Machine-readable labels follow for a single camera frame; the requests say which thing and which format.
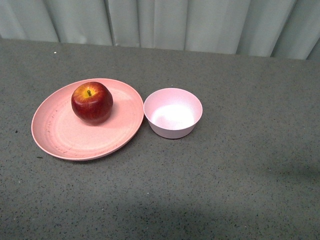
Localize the red yellow apple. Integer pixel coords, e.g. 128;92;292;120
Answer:
71;81;114;125

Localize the light pink bowl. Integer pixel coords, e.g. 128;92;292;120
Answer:
143;88;203;139

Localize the pink round plate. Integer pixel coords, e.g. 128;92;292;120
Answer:
31;78;144;161

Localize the grey-white pleated curtain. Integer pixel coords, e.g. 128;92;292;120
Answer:
0;0;320;61

